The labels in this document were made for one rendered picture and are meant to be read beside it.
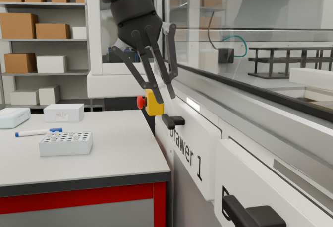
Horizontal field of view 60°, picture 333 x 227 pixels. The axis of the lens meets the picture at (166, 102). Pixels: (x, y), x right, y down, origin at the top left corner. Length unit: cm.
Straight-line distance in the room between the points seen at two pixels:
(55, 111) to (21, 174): 43
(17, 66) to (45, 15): 91
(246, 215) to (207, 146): 18
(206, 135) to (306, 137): 20
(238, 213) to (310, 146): 8
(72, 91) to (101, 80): 355
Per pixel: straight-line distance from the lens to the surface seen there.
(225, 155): 36
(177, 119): 53
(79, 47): 477
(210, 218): 51
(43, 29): 447
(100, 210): 73
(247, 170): 31
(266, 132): 30
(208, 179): 44
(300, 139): 26
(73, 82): 483
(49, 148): 81
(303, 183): 27
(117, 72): 132
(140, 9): 51
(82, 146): 80
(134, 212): 74
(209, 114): 46
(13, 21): 455
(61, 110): 112
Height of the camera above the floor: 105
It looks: 12 degrees down
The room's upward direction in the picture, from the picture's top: straight up
